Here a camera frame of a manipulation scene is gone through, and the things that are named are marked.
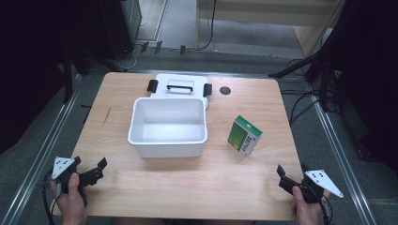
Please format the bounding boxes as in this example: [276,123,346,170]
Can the dark curtain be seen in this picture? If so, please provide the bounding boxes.
[0,0,109,155]
[308,0,398,173]

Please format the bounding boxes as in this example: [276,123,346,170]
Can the metal floor rail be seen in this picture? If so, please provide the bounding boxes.
[307,82,379,225]
[0,74,84,225]

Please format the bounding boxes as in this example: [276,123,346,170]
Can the white plastic storage box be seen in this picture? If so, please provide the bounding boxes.
[127,97,208,159]

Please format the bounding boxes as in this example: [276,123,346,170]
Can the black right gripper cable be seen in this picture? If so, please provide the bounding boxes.
[308,184,334,225]

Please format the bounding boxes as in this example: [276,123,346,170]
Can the white lid with black handle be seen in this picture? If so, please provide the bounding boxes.
[146,72,213,110]

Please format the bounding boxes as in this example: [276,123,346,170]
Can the white floor cable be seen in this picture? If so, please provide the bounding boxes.
[123,15,148,70]

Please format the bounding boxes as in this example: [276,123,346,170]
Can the person's right hand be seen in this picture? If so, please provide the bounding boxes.
[291,186,331,225]

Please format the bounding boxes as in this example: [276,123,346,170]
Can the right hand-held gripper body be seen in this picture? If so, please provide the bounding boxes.
[278,169,344,204]

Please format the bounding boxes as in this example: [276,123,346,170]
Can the black hanging cable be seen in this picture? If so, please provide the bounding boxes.
[198,0,218,52]

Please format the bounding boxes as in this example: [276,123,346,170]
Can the black tripod stand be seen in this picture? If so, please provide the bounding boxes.
[268,52,336,113]

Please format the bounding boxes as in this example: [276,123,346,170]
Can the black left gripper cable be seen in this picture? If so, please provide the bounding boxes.
[41,170,65,225]

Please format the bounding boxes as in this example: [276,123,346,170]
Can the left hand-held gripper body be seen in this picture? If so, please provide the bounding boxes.
[51,156,105,195]

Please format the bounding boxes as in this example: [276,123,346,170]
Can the black floor cables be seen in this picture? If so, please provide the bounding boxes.
[280,57,343,127]

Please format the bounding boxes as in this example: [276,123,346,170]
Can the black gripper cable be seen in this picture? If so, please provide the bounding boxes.
[308,184,334,225]
[41,170,65,225]

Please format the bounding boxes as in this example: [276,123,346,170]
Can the green and white carton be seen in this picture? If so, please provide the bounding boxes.
[227,114,264,158]

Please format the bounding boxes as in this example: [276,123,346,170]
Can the black computer tower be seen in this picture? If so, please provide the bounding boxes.
[99,0,143,62]

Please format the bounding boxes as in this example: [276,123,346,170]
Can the person's left hand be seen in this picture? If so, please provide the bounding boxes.
[50,172,89,225]

